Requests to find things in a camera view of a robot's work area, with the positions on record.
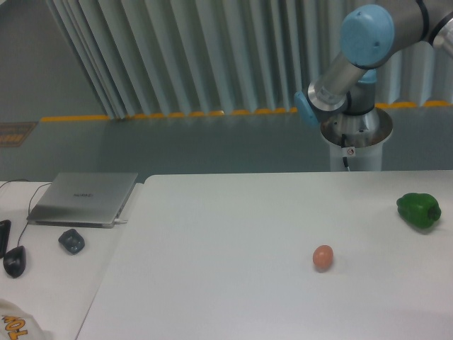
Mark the black computer mouse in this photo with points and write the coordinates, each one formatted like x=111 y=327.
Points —
x=14 y=261

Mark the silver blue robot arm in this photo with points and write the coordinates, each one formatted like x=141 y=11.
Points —
x=369 y=36

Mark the cream sleeved forearm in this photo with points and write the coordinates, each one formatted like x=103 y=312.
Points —
x=19 y=325

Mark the green bell pepper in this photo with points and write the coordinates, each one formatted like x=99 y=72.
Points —
x=421 y=210

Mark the brown egg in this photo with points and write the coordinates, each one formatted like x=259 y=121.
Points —
x=323 y=258

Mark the silver closed laptop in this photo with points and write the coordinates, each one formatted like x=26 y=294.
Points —
x=83 y=199

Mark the folded grey partition screen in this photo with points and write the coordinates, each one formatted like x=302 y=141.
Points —
x=179 y=58

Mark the dark grey earbud case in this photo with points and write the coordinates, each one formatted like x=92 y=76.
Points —
x=72 y=241

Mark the black phone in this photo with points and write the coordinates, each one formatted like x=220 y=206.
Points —
x=5 y=228

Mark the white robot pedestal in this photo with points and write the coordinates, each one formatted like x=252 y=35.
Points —
x=355 y=142

